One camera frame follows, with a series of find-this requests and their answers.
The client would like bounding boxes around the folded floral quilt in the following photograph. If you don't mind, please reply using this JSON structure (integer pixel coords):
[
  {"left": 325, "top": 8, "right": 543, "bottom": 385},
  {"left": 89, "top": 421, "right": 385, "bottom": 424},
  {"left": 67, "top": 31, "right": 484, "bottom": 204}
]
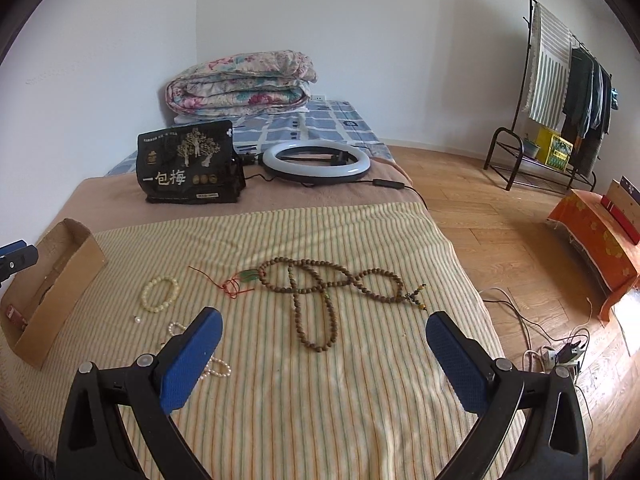
[{"left": 165, "top": 49, "right": 318, "bottom": 123}]

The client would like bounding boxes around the white pearl strand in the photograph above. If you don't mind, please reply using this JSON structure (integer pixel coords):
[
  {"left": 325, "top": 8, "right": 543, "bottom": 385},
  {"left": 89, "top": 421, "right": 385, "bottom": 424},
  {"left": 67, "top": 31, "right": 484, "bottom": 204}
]
[{"left": 168, "top": 321, "right": 232, "bottom": 381}]

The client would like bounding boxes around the white ring light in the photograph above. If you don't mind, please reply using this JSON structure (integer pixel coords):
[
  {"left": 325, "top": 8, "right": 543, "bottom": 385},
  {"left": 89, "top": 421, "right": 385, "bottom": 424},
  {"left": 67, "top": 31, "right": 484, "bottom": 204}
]
[{"left": 257, "top": 142, "right": 372, "bottom": 184}]

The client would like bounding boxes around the folded white sheet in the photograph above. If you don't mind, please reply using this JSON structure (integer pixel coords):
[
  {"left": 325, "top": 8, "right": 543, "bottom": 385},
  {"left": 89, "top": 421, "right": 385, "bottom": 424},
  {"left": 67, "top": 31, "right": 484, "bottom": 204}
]
[{"left": 174, "top": 109, "right": 308, "bottom": 127}]

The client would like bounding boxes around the jade pendant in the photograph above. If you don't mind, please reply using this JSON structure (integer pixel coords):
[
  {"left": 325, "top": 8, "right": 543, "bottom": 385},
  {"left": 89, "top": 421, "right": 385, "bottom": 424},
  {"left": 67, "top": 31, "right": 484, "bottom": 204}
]
[{"left": 188, "top": 266, "right": 261, "bottom": 300}]

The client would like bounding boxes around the blue-grey hanging garment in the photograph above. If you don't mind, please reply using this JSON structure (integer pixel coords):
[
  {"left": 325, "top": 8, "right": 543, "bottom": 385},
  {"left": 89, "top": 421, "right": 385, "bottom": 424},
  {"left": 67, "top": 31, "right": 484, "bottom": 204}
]
[{"left": 590, "top": 57, "right": 613, "bottom": 134}]

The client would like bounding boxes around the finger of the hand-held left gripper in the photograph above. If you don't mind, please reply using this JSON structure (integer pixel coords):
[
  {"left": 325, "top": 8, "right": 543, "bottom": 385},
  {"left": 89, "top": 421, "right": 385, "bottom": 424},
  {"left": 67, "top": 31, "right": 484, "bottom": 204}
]
[{"left": 0, "top": 240, "right": 39, "bottom": 286}]

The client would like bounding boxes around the slim red box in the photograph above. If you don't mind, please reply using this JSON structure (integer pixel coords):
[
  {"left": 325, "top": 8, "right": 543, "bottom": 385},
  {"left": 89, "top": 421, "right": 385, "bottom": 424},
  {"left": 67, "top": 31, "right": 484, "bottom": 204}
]
[{"left": 600, "top": 195, "right": 640, "bottom": 247}]

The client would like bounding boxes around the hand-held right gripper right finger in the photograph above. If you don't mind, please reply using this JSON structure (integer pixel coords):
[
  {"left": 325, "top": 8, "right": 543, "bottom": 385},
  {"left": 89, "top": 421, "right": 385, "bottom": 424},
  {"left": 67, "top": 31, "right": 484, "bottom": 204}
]
[{"left": 425, "top": 311, "right": 590, "bottom": 480}]

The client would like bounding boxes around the tan cardboard box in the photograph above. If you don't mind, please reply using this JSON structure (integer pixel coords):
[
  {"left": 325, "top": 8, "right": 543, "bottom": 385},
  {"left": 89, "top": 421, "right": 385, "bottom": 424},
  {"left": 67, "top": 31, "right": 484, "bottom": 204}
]
[{"left": 605, "top": 180, "right": 640, "bottom": 226}]

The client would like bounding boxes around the black metal clothes rack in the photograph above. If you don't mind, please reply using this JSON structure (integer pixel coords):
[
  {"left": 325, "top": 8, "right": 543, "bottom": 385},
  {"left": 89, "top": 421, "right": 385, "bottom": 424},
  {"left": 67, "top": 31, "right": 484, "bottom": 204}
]
[{"left": 483, "top": 0, "right": 613, "bottom": 192}]

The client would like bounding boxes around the yellow striped blanket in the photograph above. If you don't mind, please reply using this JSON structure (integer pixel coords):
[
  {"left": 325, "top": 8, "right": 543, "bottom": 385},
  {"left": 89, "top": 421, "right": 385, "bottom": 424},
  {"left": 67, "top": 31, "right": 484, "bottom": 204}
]
[{"left": 0, "top": 202, "right": 526, "bottom": 480}]

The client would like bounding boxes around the yellow printed box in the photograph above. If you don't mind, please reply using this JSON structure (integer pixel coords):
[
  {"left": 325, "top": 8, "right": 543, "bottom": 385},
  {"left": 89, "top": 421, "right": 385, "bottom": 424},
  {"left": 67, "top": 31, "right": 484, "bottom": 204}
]
[{"left": 535, "top": 127, "right": 574, "bottom": 170}]

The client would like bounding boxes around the cream bead bracelet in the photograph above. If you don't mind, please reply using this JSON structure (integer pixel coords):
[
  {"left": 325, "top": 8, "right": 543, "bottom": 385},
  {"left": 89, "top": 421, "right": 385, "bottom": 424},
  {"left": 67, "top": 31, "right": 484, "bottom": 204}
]
[{"left": 141, "top": 276, "right": 180, "bottom": 313}]

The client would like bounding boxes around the long wooden bead necklace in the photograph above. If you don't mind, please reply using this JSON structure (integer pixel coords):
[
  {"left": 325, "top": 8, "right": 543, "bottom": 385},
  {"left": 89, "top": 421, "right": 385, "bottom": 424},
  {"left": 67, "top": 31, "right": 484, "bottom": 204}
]
[{"left": 257, "top": 256, "right": 428, "bottom": 352}]

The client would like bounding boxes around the dark green hanging garment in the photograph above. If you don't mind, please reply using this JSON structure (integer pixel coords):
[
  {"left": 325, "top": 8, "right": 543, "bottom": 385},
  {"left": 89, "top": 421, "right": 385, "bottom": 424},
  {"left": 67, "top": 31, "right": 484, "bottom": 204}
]
[{"left": 562, "top": 47, "right": 597, "bottom": 139}]

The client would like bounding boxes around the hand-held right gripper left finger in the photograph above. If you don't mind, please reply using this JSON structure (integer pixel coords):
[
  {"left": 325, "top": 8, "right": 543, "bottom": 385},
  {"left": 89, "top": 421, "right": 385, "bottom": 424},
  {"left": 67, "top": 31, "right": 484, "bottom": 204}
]
[{"left": 56, "top": 306, "right": 223, "bottom": 480}]

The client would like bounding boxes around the brown blanket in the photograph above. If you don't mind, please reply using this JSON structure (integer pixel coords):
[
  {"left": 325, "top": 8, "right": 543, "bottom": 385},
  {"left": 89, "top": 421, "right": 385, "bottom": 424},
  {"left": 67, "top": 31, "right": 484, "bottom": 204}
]
[{"left": 70, "top": 155, "right": 426, "bottom": 241}]

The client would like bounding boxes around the black snack bag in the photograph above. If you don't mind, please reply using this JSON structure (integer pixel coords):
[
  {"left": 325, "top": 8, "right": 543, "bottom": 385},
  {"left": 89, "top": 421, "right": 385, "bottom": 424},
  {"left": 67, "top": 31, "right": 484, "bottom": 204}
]
[{"left": 136, "top": 120, "right": 246, "bottom": 206}]

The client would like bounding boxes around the white power strip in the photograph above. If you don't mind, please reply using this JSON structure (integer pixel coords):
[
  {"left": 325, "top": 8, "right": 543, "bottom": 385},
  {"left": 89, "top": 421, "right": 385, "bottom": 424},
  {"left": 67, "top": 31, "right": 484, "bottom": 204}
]
[{"left": 522, "top": 345, "right": 583, "bottom": 378}]

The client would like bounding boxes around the green striped hanging towel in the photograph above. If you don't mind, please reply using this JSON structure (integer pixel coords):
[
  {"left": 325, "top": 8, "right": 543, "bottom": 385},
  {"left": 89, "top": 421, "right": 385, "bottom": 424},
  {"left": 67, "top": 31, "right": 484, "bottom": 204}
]
[{"left": 522, "top": 2, "right": 573, "bottom": 131}]

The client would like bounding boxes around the blue checked bed sheet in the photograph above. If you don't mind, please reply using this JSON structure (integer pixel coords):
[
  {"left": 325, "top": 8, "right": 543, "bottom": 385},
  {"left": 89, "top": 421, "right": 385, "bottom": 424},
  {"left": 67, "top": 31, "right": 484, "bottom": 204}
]
[{"left": 105, "top": 99, "right": 388, "bottom": 177}]

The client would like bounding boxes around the black ring light cable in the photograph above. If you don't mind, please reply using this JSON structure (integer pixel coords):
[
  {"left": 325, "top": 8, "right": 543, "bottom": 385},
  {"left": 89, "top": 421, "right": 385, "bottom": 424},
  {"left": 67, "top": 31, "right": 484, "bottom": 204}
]
[{"left": 240, "top": 152, "right": 431, "bottom": 208}]

